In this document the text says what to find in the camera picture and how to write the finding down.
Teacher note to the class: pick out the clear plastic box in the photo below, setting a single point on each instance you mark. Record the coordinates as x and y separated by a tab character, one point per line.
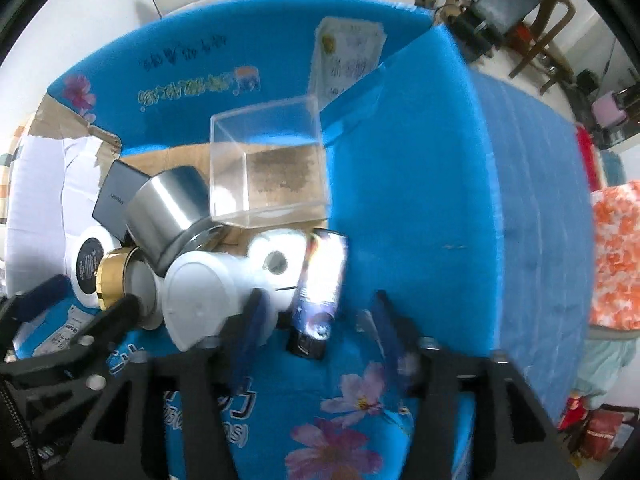
268	165

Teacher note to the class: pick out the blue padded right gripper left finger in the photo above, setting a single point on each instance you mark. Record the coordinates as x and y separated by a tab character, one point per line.
248	336

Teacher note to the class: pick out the brown wooden chair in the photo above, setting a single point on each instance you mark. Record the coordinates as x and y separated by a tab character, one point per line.
533	41

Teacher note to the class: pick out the white square charger box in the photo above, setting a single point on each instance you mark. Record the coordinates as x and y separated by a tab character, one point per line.
120	185

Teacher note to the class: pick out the pink small suitcase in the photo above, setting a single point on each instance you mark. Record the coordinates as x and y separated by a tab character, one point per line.
608	112

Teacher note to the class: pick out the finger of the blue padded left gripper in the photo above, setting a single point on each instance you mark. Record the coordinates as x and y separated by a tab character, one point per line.
49	293
113	324

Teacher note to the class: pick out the red cloth bag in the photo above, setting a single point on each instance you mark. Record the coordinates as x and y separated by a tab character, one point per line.
589	157

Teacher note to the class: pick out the small gold-rim round tin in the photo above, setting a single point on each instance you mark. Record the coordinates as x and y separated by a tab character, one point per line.
124	271

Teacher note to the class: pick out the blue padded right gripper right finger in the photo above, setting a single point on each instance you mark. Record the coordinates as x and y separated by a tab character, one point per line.
399	341

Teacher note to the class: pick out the white round jar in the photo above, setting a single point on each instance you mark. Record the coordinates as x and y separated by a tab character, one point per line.
202	289

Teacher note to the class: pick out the black weight bench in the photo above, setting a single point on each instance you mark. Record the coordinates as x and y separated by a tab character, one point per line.
484	24

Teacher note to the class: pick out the silver metal tin can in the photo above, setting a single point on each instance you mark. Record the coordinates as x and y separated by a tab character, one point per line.
169	216

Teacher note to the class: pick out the blue striped tablecloth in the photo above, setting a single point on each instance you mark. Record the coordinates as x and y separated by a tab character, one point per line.
548	238

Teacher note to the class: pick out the blue cardboard milk box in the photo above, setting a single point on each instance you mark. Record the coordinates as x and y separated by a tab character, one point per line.
413	187

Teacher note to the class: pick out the round white black-top device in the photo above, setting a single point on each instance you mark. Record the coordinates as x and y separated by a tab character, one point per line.
83	254

